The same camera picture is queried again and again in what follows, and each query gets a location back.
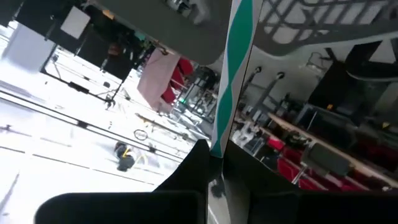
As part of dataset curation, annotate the gray panel on stand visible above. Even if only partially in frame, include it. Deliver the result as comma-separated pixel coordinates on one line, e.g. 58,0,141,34
300,141,353,178

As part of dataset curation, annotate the gray mesh cutlery basket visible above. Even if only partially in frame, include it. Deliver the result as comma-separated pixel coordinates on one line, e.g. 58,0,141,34
93,0,398,66

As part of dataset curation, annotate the hanging black cable ring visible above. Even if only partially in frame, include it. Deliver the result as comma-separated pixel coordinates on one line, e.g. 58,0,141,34
133,128,149,142

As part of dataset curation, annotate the knife with teal-white handle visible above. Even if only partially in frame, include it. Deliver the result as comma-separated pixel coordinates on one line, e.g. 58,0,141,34
210,0,264,159

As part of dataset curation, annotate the white paper sheet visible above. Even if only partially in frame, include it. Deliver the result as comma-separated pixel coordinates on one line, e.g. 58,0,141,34
60,6,91,40

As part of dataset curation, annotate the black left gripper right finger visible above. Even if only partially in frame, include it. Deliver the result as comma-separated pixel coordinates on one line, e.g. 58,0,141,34
223,139,398,224

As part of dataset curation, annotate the long wooden workbench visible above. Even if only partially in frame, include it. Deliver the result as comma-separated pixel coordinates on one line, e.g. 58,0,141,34
267,111,398,189

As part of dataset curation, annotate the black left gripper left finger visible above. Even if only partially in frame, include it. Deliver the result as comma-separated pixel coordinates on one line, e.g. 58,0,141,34
34,139,223,224

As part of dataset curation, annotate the black ceiling cable reel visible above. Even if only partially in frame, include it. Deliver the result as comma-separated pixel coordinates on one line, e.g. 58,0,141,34
113,141,137,173

